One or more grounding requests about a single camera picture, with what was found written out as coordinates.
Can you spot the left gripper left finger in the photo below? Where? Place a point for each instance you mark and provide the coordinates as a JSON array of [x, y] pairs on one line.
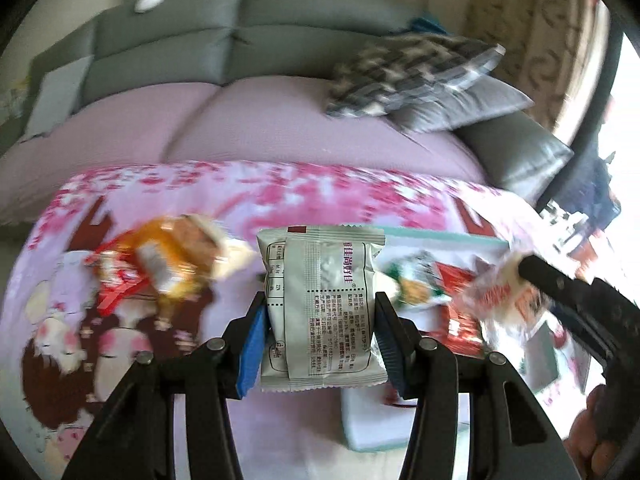
[[132, 437]]

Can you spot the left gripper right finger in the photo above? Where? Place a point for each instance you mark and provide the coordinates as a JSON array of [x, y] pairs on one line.
[[511, 436]]

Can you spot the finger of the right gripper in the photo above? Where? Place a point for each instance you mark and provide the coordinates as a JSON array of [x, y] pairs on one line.
[[596, 314]]

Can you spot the round cracker clear packet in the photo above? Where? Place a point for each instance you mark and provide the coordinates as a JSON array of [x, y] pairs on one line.
[[420, 282]]

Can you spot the kong bun clear packet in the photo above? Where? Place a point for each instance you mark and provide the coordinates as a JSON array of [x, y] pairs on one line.
[[502, 296]]

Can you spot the white foil snack packet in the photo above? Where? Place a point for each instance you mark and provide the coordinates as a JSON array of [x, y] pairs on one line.
[[320, 298]]

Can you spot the person right hand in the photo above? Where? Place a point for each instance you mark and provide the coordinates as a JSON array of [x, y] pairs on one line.
[[591, 455]]

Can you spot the long red snack packet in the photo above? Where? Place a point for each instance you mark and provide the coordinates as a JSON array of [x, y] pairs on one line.
[[458, 331]]

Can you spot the teal white tray box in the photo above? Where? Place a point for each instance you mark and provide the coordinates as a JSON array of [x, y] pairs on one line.
[[551, 363]]

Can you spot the red patterned snack packet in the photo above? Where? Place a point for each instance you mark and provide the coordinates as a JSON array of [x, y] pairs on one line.
[[118, 273]]

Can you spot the pink anime tablecloth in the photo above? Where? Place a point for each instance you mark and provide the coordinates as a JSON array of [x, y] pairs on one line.
[[60, 359]]

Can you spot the orange jelly packet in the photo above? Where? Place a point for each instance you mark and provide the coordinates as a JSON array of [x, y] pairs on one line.
[[175, 255]]

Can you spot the clear bread snack packet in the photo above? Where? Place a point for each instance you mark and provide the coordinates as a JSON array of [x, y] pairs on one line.
[[233, 254]]

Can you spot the grey pillow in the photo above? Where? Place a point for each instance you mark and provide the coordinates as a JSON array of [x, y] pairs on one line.
[[488, 98]]

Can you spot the black white patterned pillow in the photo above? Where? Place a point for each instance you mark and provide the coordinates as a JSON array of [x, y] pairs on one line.
[[397, 71]]

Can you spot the pink striped seat cover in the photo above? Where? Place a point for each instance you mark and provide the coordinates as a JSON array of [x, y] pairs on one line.
[[265, 119]]

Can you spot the light grey cushion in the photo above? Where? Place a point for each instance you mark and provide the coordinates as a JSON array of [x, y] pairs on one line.
[[57, 98]]

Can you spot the grey sofa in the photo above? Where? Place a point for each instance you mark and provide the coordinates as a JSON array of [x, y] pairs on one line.
[[221, 41]]

